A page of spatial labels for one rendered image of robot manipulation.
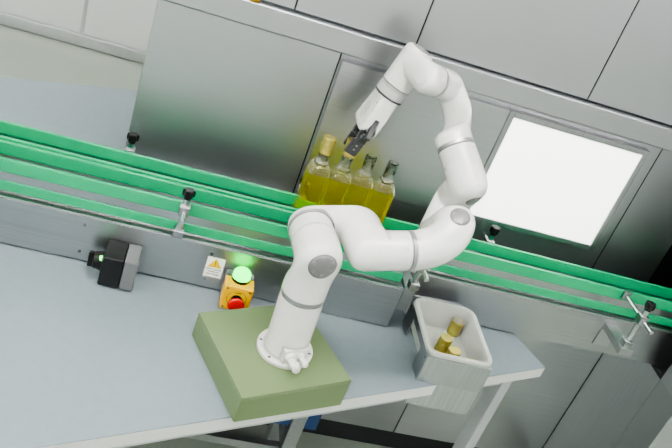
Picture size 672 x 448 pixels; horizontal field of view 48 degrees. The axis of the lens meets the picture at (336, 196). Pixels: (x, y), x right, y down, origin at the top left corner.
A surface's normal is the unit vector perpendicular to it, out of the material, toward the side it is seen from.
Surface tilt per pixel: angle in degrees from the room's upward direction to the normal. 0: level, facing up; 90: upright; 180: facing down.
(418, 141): 90
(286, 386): 2
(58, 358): 0
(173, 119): 90
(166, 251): 90
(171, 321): 0
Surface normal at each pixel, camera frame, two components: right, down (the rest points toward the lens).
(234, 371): 0.29, -0.84
